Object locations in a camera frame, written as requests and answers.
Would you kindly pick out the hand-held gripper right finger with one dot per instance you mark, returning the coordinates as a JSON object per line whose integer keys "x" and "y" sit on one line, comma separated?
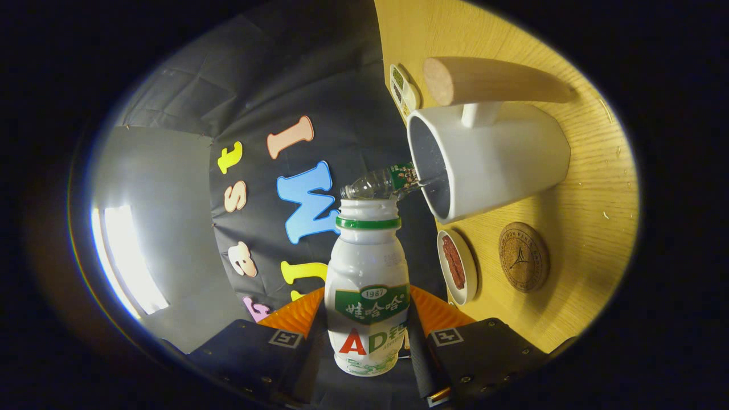
{"x": 424, "y": 364}

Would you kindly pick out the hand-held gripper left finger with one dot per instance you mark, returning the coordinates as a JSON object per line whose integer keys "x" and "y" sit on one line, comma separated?
{"x": 250, "y": 353}

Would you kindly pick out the white juice bottle green label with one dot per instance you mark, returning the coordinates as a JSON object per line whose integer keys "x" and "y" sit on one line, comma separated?
{"x": 364, "y": 262}

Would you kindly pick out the round cork coaster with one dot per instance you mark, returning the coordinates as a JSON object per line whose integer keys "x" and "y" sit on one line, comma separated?
{"x": 524, "y": 257}

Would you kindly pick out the clear water bottle green label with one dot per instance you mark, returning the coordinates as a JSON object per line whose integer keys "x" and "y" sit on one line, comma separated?
{"x": 376, "y": 183}

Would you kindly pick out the white round plate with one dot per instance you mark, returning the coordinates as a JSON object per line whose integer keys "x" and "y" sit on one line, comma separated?
{"x": 470, "y": 273}

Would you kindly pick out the red meat slices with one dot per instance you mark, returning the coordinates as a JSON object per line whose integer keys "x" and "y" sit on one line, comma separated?
{"x": 454, "y": 262}

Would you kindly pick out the bright ceiling light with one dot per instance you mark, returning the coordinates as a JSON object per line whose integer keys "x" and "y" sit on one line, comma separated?
{"x": 128, "y": 262}

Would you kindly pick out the wooden table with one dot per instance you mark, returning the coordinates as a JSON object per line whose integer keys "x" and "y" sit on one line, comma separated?
{"x": 581, "y": 228}

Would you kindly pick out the white divided dish with beans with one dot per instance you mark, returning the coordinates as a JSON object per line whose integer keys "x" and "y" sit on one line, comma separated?
{"x": 405, "y": 91}

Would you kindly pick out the black backdrop cloth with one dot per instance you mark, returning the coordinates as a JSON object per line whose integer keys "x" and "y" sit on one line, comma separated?
{"x": 319, "y": 74}

